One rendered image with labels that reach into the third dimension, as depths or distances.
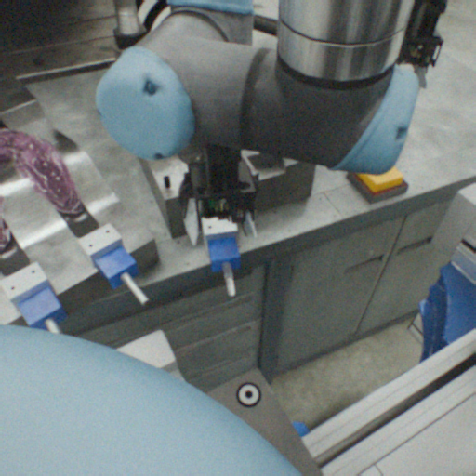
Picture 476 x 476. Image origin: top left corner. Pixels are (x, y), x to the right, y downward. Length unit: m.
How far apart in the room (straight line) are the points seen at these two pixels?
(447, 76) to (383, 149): 0.95
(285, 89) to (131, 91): 0.10
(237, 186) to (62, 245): 0.28
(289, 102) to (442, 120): 0.78
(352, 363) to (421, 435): 1.09
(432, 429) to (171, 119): 0.32
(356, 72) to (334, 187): 0.54
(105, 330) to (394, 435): 0.57
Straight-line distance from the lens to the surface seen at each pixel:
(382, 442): 0.39
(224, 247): 0.61
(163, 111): 0.29
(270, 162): 0.72
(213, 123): 0.30
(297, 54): 0.26
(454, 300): 0.54
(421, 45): 0.91
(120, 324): 0.82
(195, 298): 0.83
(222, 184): 0.48
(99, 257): 0.59
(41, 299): 0.58
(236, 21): 0.40
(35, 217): 0.69
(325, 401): 1.42
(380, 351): 1.53
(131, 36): 1.28
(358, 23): 0.24
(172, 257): 0.66
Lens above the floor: 1.31
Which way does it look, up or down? 49 degrees down
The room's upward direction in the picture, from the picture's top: straight up
